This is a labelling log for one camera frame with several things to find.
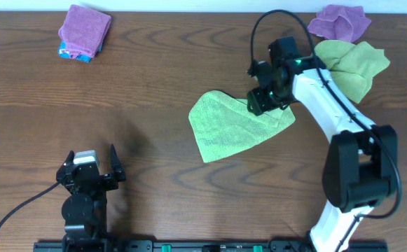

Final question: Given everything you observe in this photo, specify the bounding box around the folded purple cloth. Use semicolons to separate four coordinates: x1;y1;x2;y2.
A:
58;4;111;59

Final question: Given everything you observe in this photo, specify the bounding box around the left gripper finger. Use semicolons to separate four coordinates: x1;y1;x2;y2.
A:
110;144;126;182
62;150;75;167

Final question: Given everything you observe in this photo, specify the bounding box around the crumpled purple cloth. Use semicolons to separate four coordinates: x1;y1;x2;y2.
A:
308;4;371;43

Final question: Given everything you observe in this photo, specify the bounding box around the olive green crumpled cloth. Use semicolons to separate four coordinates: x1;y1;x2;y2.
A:
315;40;390;104

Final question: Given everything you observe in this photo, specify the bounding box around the light green cloth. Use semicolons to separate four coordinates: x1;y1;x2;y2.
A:
188;90;296;163

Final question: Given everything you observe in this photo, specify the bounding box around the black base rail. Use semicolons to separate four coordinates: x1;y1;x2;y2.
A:
33;240;389;252

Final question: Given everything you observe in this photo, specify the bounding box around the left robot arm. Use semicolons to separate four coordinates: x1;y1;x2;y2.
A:
56;145;126;251

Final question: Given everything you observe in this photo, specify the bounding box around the folded blue cloth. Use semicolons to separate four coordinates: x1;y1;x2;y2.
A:
57;41;102;63

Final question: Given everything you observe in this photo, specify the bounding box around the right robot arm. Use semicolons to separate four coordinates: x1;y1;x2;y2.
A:
247;55;402;251

